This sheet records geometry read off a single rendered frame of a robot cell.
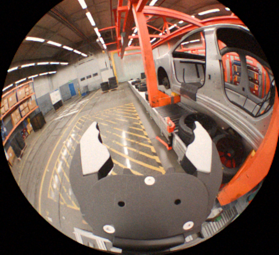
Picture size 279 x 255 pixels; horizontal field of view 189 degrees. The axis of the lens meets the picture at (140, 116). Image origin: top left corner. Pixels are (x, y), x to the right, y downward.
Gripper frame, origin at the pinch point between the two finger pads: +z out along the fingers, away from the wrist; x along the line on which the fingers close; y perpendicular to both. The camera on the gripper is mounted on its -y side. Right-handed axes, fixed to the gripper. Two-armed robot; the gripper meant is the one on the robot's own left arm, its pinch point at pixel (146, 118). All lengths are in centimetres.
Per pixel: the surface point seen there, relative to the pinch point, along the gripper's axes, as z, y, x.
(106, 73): 953, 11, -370
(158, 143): 118, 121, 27
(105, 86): 692, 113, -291
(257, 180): -23, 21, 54
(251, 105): 54, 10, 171
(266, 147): -13, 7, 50
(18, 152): -47, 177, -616
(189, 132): 78, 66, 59
